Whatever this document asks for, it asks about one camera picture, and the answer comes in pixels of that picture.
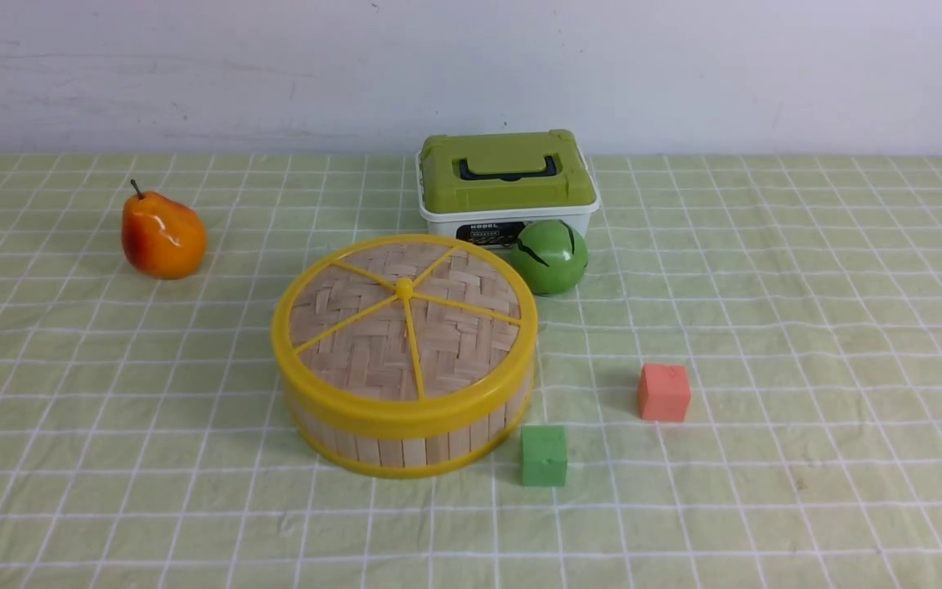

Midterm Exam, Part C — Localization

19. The green foam cube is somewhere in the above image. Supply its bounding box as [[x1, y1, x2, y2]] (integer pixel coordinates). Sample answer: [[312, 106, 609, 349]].
[[520, 425, 568, 488]]

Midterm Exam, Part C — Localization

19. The green checkered tablecloth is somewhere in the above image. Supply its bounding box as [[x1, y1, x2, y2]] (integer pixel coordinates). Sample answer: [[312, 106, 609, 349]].
[[0, 154, 942, 588]]

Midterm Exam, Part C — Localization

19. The yellow bamboo steamer lid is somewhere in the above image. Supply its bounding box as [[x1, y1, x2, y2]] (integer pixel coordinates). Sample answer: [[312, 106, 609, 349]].
[[271, 234, 538, 439]]

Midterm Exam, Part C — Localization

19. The orange foam cube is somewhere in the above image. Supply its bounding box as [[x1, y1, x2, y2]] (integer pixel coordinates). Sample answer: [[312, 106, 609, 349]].
[[638, 364, 692, 422]]

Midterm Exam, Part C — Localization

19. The green lidded storage box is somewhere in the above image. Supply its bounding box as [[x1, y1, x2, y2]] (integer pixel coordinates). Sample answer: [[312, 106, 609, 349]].
[[415, 129, 601, 249]]

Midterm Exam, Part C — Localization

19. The green toy melon ball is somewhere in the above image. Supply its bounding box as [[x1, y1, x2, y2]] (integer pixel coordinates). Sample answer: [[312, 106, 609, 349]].
[[509, 219, 590, 297]]

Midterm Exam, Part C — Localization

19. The bamboo steamer basket base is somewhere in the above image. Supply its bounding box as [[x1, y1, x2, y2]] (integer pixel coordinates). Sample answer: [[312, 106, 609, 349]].
[[284, 366, 534, 479]]

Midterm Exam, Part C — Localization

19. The orange toy pear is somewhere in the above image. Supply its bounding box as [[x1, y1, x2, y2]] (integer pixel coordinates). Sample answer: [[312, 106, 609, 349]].
[[120, 179, 207, 280]]

